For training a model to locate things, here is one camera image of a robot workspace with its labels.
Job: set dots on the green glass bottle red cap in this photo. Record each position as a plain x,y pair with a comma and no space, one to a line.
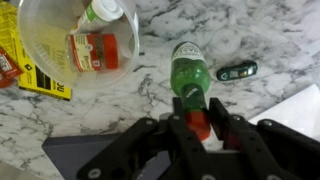
190,80

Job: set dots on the red label spice jar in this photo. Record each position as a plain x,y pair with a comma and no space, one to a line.
92,52

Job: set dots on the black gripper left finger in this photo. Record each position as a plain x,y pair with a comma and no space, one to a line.
125,158

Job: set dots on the yellow printed packet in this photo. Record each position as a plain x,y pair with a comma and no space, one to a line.
32,78

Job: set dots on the red sauce packet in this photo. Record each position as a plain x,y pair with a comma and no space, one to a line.
8,69

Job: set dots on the small black car key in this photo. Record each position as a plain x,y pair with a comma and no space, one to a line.
239,71

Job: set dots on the clear plastic bowl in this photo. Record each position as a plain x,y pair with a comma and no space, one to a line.
44,24

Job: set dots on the white cap spice bottle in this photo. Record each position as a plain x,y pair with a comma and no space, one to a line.
97,15

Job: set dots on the dark grey notebook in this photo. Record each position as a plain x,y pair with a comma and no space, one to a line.
69,154

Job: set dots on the white paper sheet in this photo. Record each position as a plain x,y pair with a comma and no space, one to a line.
300,112

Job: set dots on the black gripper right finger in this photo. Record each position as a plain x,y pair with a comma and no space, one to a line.
266,150

